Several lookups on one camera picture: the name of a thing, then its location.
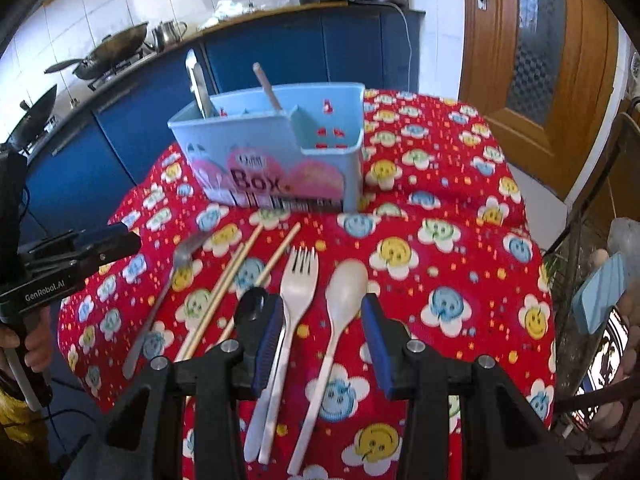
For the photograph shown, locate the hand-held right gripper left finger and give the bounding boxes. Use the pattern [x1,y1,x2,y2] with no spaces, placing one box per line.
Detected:
[65,292,286,480]

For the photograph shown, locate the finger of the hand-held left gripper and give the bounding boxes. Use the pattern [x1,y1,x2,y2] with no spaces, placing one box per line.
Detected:
[20,222,143,281]

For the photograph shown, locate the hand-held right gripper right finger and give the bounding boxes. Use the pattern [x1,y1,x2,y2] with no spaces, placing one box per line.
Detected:
[361,293,576,480]

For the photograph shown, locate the black spoon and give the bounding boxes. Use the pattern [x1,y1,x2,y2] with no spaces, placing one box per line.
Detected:
[234,286,290,462]

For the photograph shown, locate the silver forks compartment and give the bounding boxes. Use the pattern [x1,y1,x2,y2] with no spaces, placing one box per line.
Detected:
[257,246,320,465]

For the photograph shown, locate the white plastic spoon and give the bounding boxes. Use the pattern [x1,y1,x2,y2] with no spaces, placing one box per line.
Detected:
[287,259,370,476]

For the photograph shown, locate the metal fork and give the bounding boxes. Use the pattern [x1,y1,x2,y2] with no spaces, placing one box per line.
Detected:
[122,230,213,380]

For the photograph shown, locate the wooden chopstick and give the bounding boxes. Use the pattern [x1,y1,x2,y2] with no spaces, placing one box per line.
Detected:
[252,62,283,112]
[192,223,264,348]
[174,242,246,363]
[219,222,302,343]

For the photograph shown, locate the light blue utensil box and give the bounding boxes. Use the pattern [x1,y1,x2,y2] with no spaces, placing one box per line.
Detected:
[167,81,366,213]

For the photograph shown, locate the person's left hand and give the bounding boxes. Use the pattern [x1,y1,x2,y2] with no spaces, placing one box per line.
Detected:
[0,305,55,376]

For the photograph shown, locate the red smiley flower tablecloth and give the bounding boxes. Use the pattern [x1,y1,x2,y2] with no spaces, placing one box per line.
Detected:
[57,89,557,480]

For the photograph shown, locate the yellow clothing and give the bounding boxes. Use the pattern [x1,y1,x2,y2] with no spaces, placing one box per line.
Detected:
[0,390,51,461]

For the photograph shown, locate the dark wok with lid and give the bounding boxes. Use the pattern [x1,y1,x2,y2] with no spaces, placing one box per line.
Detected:
[7,84,58,153]

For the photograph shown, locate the gas stove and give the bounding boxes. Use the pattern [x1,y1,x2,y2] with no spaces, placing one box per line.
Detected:
[87,47,161,92]

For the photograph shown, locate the metal knife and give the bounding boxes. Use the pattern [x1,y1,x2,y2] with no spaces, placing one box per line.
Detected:
[185,49,217,118]

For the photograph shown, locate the large metal wok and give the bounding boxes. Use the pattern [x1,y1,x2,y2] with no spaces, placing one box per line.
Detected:
[44,21,151,81]

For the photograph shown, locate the metal kettle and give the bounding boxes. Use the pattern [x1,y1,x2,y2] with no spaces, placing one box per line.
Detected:
[150,19,188,53]

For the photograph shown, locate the blue kitchen cabinet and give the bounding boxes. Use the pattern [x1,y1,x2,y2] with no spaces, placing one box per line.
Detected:
[20,7,426,241]

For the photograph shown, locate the white cloth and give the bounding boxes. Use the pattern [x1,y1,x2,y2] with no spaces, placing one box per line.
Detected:
[197,0,296,31]

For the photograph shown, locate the small clear plastic bag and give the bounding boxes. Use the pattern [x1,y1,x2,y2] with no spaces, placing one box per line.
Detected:
[607,217,640,266]

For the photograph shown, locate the wooden door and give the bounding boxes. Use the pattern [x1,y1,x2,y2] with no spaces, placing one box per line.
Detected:
[459,0,621,203]

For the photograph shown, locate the dark metal rack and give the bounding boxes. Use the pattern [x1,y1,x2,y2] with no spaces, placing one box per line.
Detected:
[542,95,640,461]

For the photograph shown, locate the black cable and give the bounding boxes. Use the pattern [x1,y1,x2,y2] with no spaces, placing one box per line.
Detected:
[45,377,103,466]

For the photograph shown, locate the white power cable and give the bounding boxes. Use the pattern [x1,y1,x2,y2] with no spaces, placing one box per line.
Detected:
[390,2,421,92]

